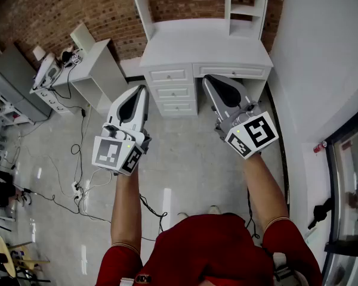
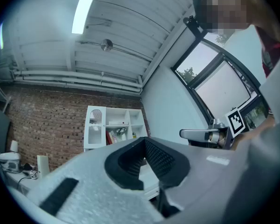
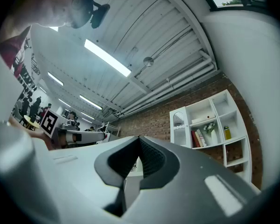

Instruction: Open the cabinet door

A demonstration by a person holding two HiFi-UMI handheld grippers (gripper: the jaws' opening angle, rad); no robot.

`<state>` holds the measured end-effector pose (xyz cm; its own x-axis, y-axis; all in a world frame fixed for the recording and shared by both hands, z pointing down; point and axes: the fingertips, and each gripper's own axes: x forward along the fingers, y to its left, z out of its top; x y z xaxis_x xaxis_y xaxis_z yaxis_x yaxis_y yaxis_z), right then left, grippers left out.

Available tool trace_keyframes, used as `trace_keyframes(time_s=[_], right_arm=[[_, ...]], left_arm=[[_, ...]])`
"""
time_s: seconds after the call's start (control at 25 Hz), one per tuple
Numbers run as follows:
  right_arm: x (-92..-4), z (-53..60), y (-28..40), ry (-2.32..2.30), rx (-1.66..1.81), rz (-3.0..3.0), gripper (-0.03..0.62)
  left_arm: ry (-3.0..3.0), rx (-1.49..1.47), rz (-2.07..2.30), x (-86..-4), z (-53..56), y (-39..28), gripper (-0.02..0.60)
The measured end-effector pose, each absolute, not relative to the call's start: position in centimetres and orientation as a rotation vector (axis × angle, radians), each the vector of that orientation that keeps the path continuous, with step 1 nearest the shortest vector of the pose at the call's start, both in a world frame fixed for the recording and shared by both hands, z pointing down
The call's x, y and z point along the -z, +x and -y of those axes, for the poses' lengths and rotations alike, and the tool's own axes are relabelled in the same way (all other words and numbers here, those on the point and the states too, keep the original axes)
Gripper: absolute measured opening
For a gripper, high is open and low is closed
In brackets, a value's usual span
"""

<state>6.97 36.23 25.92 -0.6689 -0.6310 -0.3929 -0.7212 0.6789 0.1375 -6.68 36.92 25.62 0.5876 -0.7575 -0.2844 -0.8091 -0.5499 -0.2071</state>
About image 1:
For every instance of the red drink can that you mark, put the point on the red drink can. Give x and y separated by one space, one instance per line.
319 146

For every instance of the white desk with hutch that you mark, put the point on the white desk with hutch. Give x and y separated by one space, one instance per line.
197 46

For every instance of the white power strip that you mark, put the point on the white power strip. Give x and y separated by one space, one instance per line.
75 189

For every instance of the round wooden stool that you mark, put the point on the round wooden stool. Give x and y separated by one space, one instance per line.
6 258

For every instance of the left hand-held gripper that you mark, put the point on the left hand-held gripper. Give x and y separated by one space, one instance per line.
110 153

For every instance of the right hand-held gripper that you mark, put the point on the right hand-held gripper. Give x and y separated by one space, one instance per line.
256 133

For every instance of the white spare hand-held gripper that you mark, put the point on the white spare hand-held gripper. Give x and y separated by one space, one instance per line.
47 70

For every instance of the person's white shoe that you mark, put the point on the person's white shoe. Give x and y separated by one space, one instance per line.
214 209
182 215

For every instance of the person's red shirt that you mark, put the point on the person's red shirt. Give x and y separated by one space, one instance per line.
209 249

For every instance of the person's left forearm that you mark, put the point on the person's left forearm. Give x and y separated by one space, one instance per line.
126 207

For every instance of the white flat board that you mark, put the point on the white flat board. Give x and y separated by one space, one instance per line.
82 36

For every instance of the black framed glass door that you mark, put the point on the black framed glass door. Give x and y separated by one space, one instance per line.
352 174

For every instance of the white shelf rack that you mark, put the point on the white shelf rack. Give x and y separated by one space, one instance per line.
0 106

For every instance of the small beige box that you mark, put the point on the small beige box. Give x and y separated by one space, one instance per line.
38 52

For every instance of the person's right forearm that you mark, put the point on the person's right forearm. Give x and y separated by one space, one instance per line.
264 189

